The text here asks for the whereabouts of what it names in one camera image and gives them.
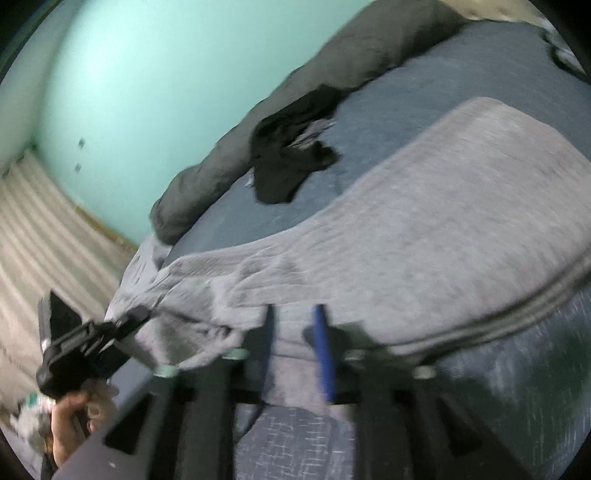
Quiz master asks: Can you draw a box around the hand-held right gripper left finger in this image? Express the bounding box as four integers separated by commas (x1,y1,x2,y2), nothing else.
55,305,278,480

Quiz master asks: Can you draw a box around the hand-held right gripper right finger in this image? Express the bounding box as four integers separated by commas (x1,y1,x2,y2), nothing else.
302,302,522,480

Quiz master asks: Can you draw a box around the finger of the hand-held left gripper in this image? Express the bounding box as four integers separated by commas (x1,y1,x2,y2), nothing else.
107,307,153,344

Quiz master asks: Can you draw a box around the grey knit sweater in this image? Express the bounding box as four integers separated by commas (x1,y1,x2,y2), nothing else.
104,97,591,407

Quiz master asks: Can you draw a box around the person's left hand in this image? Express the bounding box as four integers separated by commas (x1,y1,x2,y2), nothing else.
50,390,109,467

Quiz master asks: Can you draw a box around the white bedsheet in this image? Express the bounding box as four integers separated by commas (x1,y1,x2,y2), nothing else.
104,231,174,324

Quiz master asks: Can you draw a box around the pile of plastic bags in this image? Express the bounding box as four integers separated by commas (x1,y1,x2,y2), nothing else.
9,392,56,455

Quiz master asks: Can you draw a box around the wooden baseboard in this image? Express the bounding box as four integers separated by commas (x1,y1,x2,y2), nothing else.
71,203,139,250

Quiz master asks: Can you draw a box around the black garment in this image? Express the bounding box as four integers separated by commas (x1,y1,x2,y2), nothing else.
249,85,345,206

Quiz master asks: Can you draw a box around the blue bed blanket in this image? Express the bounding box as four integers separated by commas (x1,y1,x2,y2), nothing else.
111,21,591,480

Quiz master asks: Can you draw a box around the dark grey rolled duvet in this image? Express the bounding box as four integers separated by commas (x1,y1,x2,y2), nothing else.
150,0,467,245

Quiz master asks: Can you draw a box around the cream bed headboard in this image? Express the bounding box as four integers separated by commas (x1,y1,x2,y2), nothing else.
457,0,541,24

